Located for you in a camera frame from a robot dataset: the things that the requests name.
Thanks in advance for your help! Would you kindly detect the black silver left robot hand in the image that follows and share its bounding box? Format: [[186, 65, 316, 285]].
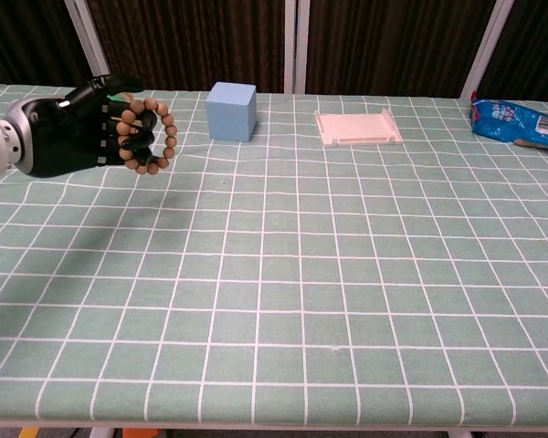
[[4, 75, 160, 179]]

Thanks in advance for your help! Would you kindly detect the wooden bead bracelet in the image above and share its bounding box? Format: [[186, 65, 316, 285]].
[[116, 97, 177, 175]]

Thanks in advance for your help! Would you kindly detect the dark brown ribbed curtain panel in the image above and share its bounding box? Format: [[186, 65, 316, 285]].
[[477, 0, 548, 105], [304, 0, 498, 98], [0, 0, 95, 89], [85, 0, 288, 93]]

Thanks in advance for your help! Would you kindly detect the light blue foam cube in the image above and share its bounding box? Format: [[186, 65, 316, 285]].
[[205, 81, 258, 143]]

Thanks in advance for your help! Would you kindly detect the green checked tablecloth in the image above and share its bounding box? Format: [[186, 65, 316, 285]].
[[0, 81, 548, 431]]

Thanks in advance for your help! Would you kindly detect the white plastic tray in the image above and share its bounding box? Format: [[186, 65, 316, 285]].
[[313, 108, 404, 147]]

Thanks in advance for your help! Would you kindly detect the blue snack bag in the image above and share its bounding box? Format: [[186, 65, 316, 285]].
[[469, 90, 548, 157]]

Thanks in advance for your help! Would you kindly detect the white aluminium frame post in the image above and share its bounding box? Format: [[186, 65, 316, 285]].
[[63, 0, 111, 79], [284, 0, 311, 95], [458, 0, 516, 99]]

